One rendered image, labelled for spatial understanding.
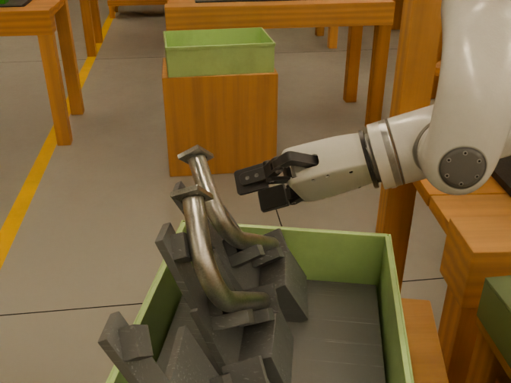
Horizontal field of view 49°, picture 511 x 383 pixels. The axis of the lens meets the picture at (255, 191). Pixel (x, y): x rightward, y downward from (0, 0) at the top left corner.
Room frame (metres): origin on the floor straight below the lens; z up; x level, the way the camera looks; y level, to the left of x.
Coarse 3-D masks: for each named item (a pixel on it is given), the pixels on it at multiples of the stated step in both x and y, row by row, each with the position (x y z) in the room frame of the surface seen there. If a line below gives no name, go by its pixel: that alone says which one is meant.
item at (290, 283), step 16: (208, 224) 0.80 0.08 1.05; (224, 256) 0.78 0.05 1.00; (288, 256) 0.89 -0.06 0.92; (240, 272) 0.79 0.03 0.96; (256, 272) 0.85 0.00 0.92; (272, 272) 0.84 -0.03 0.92; (288, 272) 0.84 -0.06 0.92; (240, 288) 0.76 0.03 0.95; (288, 288) 0.79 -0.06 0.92; (304, 288) 0.86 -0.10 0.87; (288, 304) 0.79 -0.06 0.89; (304, 304) 0.81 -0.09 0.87; (288, 320) 0.79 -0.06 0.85; (304, 320) 0.79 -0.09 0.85
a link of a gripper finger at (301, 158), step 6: (282, 156) 0.59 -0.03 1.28; (288, 156) 0.58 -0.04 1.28; (294, 156) 0.58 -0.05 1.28; (300, 156) 0.59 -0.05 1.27; (306, 156) 0.60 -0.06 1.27; (312, 156) 0.60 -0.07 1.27; (276, 162) 0.59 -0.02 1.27; (282, 162) 0.58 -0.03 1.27; (288, 162) 0.58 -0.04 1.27; (294, 162) 0.58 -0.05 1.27; (300, 162) 0.59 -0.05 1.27; (306, 162) 0.59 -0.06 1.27; (312, 162) 0.60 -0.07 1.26; (318, 162) 0.60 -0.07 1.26
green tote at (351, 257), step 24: (288, 240) 0.93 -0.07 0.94; (312, 240) 0.92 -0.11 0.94; (336, 240) 0.91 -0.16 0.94; (360, 240) 0.91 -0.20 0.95; (384, 240) 0.90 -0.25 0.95; (192, 264) 0.95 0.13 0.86; (312, 264) 0.92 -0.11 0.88; (336, 264) 0.91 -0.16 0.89; (360, 264) 0.91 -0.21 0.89; (384, 264) 0.87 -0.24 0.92; (168, 288) 0.81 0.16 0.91; (384, 288) 0.83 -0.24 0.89; (144, 312) 0.68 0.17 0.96; (168, 312) 0.79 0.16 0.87; (384, 312) 0.79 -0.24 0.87; (384, 336) 0.75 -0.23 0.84; (384, 360) 0.72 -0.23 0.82; (408, 360) 0.58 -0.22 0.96
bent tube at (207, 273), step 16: (176, 192) 0.65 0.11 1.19; (192, 192) 0.65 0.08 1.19; (208, 192) 0.68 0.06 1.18; (192, 208) 0.65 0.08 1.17; (192, 224) 0.63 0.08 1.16; (192, 240) 0.61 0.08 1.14; (208, 240) 0.62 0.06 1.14; (192, 256) 0.60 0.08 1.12; (208, 256) 0.60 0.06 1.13; (208, 272) 0.59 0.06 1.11; (208, 288) 0.59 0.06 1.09; (224, 288) 0.60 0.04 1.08; (224, 304) 0.59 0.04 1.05; (240, 304) 0.62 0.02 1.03; (256, 304) 0.68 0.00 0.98
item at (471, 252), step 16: (464, 224) 1.04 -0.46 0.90; (480, 224) 1.04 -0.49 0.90; (496, 224) 1.04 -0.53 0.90; (448, 240) 1.06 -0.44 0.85; (464, 240) 0.99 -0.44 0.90; (480, 240) 0.98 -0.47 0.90; (496, 240) 0.98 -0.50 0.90; (448, 256) 1.04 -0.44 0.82; (464, 256) 0.97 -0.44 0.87; (480, 256) 0.94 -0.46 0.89; (496, 256) 0.94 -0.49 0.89; (448, 272) 1.03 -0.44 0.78; (464, 272) 0.96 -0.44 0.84; (480, 272) 0.94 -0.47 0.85; (496, 272) 0.94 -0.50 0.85; (464, 288) 0.94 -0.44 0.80; (480, 288) 0.94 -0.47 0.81; (464, 304) 0.94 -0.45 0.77
